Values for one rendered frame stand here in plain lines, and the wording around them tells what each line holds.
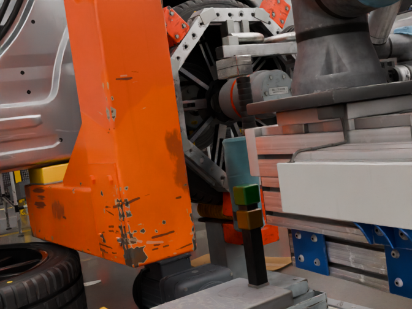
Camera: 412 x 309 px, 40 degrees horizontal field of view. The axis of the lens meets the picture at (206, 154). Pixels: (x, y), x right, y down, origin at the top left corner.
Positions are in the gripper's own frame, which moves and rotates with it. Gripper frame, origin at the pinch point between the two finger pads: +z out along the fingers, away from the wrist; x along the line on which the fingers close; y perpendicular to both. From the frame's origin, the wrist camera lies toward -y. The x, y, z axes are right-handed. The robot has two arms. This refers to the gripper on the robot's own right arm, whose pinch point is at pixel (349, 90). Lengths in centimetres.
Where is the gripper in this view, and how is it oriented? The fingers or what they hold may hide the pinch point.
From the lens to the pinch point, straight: 171.7
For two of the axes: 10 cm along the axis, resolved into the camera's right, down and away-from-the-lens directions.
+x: 5.7, 0.0, -8.2
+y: -1.3, -9.9, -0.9
